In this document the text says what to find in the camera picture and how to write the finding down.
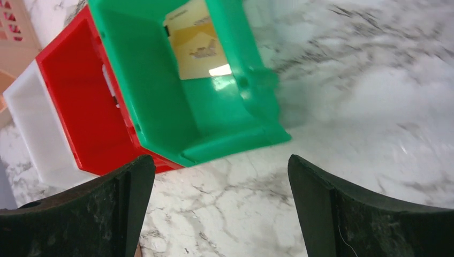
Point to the white plastic bin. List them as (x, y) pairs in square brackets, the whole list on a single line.
[(35, 116)]

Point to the red plastic bin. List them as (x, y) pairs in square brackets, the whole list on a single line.
[(89, 104)]

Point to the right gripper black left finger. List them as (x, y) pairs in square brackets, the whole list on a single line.
[(102, 217)]

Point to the peach plastic desk organizer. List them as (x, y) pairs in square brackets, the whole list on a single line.
[(19, 43)]

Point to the green plastic bin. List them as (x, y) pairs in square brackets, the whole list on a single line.
[(198, 120)]

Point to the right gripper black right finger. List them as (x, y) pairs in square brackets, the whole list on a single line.
[(340, 218)]

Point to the gold card in green bin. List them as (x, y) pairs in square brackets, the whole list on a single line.
[(194, 42)]

